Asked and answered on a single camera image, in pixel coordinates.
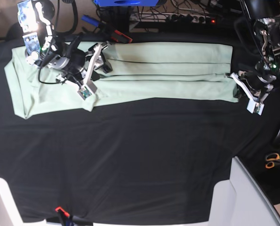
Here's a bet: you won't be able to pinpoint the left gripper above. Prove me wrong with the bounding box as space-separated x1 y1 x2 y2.
233 71 275 100

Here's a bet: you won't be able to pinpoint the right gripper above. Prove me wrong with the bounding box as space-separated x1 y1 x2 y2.
45 37 112 82

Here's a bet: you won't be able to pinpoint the light green T-shirt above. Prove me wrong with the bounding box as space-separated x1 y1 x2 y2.
4 42 237 119

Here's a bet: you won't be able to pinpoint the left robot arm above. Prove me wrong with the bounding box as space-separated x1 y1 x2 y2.
234 0 280 103

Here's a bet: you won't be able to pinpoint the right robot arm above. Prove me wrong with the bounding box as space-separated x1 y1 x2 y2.
17 0 112 85

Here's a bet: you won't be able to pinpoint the blue orange clamp top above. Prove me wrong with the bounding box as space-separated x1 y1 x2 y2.
81 15 133 44

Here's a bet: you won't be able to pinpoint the white power strip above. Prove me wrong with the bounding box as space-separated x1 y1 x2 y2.
130 12 217 24

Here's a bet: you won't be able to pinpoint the blue box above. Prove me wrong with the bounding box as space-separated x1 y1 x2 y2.
94 0 167 7

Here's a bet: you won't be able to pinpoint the black table cloth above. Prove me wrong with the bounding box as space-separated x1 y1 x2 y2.
0 40 280 225

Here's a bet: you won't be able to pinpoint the grey chair right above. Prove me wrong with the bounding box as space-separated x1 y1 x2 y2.
208 157 280 226

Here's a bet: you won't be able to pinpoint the white chair left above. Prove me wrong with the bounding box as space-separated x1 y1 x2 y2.
0 178 47 226

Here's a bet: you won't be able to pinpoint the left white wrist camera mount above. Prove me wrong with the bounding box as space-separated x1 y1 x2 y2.
228 73 269 115

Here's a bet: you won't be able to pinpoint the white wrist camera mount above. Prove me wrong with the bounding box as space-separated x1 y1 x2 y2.
56 42 112 101
228 73 269 115

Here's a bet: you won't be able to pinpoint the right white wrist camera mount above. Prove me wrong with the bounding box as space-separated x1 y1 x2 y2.
56 42 112 101

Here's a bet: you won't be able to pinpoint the orange handled scissors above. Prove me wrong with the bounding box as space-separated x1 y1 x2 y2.
265 153 280 169

